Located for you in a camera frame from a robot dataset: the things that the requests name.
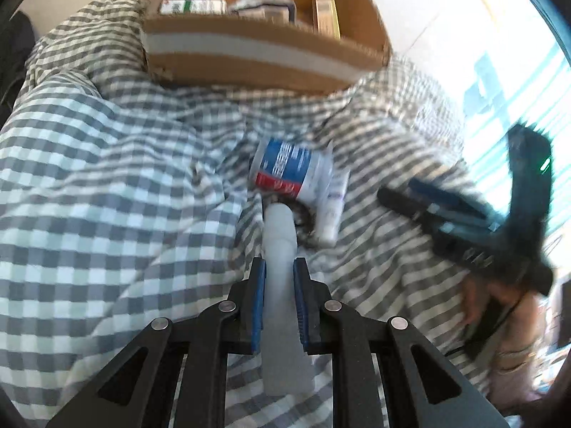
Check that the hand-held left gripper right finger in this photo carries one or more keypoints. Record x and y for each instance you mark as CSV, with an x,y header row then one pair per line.
x,y
301,305

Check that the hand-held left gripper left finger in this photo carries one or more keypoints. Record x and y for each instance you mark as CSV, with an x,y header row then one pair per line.
x,y
258,305

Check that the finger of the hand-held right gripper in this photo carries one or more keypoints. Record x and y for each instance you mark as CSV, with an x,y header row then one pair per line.
x,y
406,207
446,196

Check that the white electric shaver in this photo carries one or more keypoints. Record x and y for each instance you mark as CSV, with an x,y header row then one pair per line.
x,y
279,240

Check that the brown cardboard box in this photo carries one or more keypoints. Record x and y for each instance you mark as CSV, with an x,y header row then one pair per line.
x,y
267,60

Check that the pink and brown carton box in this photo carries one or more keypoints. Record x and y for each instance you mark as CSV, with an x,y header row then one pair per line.
x,y
326,15

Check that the person's right forearm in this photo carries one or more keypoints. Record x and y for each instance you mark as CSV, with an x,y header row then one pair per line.
x,y
517,379

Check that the person's right hand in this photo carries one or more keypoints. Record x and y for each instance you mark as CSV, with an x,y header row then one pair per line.
x,y
475,296

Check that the white and purple toothpaste tube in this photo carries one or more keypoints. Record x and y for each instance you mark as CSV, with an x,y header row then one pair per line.
x,y
332,214

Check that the bright window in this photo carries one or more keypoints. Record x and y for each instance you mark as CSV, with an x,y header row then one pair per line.
x,y
499,98

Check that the blue-labelled cotton swab container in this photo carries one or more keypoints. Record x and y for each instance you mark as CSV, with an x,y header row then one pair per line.
x,y
290,169

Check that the grey checked blanket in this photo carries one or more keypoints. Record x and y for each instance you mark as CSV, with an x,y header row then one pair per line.
x,y
111,187

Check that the silver foil packet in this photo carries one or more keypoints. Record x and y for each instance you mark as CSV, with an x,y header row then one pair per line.
x,y
263,6

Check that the green and white medicine box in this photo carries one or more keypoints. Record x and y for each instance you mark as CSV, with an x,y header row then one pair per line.
x,y
194,6

